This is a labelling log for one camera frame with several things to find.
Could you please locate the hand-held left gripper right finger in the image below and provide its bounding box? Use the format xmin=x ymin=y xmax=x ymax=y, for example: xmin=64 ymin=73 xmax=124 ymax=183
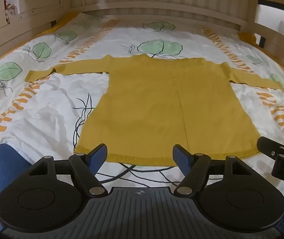
xmin=172 ymin=144 xmax=253 ymax=197

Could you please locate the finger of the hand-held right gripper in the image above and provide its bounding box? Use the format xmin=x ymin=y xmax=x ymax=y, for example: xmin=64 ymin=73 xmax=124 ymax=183
xmin=257 ymin=136 xmax=284 ymax=160

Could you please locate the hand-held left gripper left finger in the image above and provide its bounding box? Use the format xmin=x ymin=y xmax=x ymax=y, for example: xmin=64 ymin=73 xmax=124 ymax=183
xmin=27 ymin=143 xmax=109 ymax=197

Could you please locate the mustard yellow knit sweater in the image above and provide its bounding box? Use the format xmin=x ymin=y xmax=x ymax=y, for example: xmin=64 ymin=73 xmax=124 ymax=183
xmin=25 ymin=54 xmax=284 ymax=167

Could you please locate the white leaf-print duvet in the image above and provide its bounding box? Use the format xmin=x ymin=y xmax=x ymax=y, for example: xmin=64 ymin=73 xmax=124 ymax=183
xmin=0 ymin=12 xmax=284 ymax=205

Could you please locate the yellow bed sheet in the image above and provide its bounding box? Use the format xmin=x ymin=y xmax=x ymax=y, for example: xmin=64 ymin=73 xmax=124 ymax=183
xmin=238 ymin=31 xmax=257 ymax=46

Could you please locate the shelf clutter with pale box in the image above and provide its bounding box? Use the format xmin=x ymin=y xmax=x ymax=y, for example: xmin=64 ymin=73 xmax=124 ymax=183
xmin=4 ymin=0 xmax=21 ymax=22

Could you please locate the wooden bed frame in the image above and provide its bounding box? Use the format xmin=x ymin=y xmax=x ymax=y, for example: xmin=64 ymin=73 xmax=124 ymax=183
xmin=0 ymin=0 xmax=284 ymax=68

